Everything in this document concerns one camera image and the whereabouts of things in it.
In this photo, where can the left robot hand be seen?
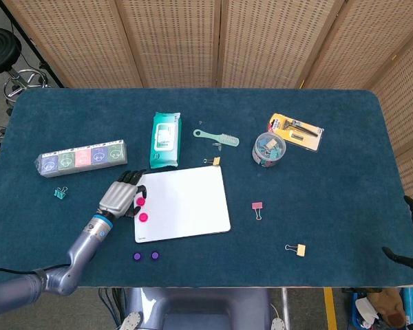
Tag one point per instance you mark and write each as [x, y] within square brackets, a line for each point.
[118, 197]

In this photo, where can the pink round magnet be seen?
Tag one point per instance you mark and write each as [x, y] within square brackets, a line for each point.
[140, 201]
[143, 217]

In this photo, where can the purple round magnet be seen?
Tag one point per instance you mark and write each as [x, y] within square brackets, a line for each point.
[137, 256]
[154, 255]

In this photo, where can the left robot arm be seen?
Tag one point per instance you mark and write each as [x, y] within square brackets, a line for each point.
[77, 247]

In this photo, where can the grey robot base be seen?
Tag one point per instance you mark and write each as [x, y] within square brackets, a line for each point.
[199, 309]

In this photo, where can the wrapped tissue multipack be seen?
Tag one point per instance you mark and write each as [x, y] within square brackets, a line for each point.
[82, 158]

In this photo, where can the teal binder clip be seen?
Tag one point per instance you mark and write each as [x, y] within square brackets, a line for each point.
[59, 194]

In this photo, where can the white magnetic board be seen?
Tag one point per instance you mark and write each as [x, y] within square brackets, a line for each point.
[186, 203]

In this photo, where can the green wet wipes pack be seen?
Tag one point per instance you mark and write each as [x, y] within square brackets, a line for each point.
[165, 137]

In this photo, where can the dark teal table cloth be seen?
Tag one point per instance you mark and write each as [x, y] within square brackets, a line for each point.
[330, 206]

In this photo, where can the small yellow binder clip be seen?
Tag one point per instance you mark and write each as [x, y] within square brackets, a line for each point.
[217, 160]

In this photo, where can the small silver paper clip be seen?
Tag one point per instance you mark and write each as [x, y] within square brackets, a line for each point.
[219, 147]

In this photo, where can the large yellow binder clip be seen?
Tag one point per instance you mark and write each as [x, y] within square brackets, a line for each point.
[301, 250]

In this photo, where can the green plastic brush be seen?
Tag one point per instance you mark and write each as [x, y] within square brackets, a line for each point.
[229, 140]

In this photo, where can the pink binder clip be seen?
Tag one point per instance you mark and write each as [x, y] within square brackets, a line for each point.
[257, 205]

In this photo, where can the clear jar of binder clips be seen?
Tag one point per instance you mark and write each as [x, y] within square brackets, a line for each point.
[268, 151]

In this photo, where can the yellow razor blister pack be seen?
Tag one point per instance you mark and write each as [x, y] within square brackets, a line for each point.
[306, 141]

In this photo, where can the wicker folding screen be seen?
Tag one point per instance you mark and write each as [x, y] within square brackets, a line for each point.
[179, 41]

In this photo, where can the black slanted pole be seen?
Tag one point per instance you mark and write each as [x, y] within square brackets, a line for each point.
[29, 43]

